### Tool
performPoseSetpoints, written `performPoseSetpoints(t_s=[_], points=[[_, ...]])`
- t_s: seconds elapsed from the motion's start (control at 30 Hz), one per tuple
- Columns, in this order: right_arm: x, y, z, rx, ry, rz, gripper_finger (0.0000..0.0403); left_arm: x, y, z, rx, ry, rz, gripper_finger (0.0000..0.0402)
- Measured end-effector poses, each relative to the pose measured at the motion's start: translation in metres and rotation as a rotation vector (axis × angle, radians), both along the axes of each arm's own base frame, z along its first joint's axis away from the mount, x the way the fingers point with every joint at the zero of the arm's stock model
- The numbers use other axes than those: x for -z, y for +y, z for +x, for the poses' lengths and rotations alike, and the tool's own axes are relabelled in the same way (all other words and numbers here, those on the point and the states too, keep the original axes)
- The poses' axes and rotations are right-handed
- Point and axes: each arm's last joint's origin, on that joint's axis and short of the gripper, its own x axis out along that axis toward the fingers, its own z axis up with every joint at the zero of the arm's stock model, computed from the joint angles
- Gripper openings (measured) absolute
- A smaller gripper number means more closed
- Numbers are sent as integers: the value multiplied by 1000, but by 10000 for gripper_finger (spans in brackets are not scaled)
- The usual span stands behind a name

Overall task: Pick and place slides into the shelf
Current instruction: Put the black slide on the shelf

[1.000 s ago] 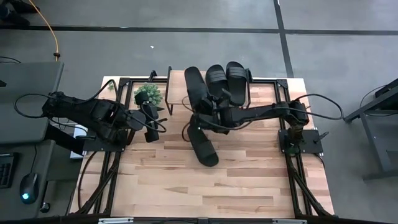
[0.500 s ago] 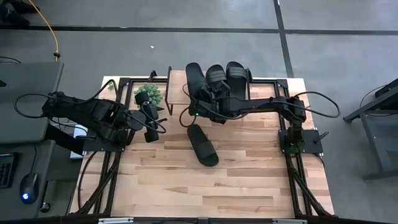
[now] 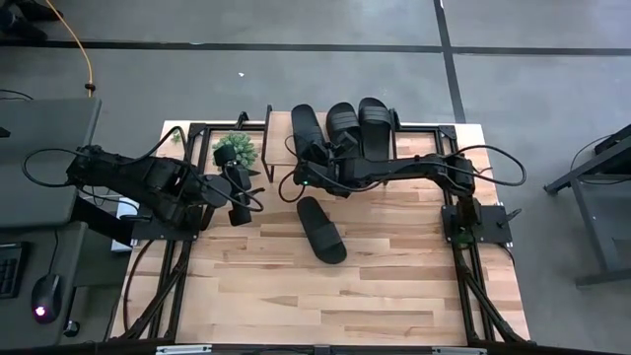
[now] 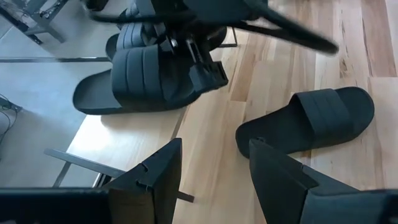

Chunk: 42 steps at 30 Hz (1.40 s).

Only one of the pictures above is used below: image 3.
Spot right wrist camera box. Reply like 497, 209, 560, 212
336, 131, 360, 155

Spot black chair base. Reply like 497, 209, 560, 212
0, 0, 64, 43

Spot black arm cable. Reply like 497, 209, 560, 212
21, 146, 80, 189
278, 144, 527, 203

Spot wooden shelf with black frame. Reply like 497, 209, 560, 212
262, 104, 403, 183

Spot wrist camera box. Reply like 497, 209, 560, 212
336, 131, 360, 155
212, 143, 238, 167

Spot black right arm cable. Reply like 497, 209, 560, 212
278, 144, 527, 203

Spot yellow cable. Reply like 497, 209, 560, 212
43, 0, 96, 99

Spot green succulent in patterned pot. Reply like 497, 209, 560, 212
211, 130, 259, 172

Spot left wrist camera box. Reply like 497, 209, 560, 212
212, 143, 238, 167

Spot black metal stand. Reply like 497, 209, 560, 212
543, 122, 631, 288

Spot black aluminium rig frame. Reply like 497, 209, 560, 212
110, 110, 533, 346

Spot grey flat desk panel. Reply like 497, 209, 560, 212
0, 96, 103, 229

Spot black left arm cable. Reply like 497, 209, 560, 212
21, 146, 80, 189

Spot black computer mouse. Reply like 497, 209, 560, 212
30, 273, 63, 325

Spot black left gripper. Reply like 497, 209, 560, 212
227, 165, 266, 228

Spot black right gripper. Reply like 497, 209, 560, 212
294, 140, 349, 199

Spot silver table clamp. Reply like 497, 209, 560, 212
155, 344, 214, 355
431, 346, 488, 355

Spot dark grey desk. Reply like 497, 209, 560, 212
0, 220, 130, 352

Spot black rubber slide sandal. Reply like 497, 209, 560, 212
290, 103, 330, 167
325, 101, 365, 160
358, 97, 395, 163
296, 195, 348, 265

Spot black keyboard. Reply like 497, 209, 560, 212
0, 241, 25, 300

